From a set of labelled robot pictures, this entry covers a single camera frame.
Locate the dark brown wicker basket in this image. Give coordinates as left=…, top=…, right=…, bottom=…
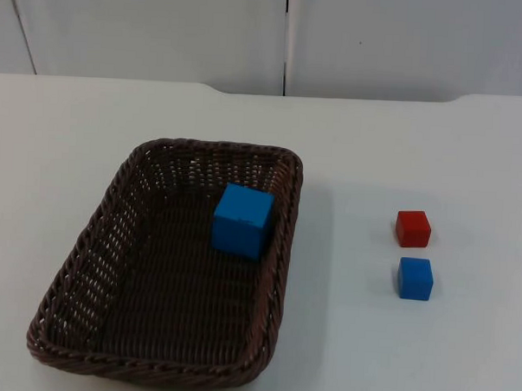
left=23, top=131, right=307, bottom=391

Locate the large blue cube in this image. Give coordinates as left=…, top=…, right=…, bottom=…
left=209, top=182, right=276, bottom=262

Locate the small red cube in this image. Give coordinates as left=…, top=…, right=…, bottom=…
left=393, top=209, right=434, bottom=250

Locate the small blue cube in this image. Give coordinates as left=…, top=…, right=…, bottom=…
left=395, top=256, right=436, bottom=302

